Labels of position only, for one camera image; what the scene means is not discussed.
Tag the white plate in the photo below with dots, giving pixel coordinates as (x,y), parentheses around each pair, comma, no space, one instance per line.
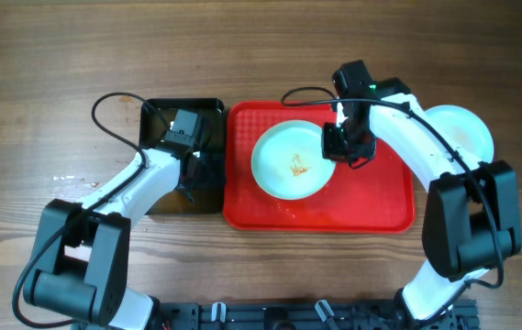
(464,127)
(287,161)

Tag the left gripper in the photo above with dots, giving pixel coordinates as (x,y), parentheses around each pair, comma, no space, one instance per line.
(209,179)

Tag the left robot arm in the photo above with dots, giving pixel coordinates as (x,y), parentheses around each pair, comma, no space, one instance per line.
(79,262)

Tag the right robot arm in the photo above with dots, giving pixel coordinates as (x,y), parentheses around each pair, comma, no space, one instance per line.
(472,218)

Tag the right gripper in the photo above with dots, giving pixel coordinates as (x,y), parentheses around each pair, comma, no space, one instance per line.
(331,151)

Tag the black water tray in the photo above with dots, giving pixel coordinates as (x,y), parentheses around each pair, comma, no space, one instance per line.
(156,119)

